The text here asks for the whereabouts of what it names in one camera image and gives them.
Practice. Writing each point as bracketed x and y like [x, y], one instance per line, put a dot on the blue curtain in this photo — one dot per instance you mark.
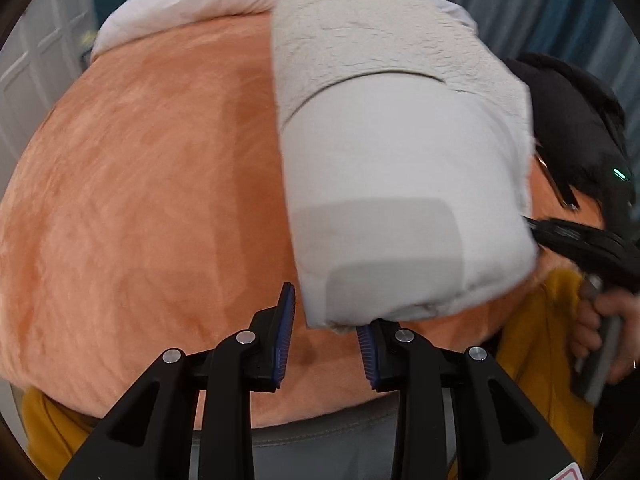
[525, 0]

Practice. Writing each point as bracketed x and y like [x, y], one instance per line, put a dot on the person's right hand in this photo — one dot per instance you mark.
[585, 335]

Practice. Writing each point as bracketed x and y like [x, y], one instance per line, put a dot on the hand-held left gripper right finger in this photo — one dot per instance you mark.
[367, 355]

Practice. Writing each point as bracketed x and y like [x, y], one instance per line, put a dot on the white duvet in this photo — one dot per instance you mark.
[175, 5]

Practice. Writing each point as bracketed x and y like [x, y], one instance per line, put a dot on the person's yellow top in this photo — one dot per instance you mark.
[540, 360]

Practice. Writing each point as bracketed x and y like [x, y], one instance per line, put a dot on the person's grey pants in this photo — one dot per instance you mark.
[320, 445]

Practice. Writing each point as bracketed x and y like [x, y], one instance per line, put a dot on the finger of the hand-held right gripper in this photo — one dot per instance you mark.
[555, 235]

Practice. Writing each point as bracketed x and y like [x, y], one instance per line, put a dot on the white panelled wardrobe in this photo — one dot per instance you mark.
[30, 60]

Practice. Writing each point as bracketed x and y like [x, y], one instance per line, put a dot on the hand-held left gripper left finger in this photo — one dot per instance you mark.
[286, 320]

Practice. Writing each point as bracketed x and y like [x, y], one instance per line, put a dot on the orange plush blanket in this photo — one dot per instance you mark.
[150, 185]

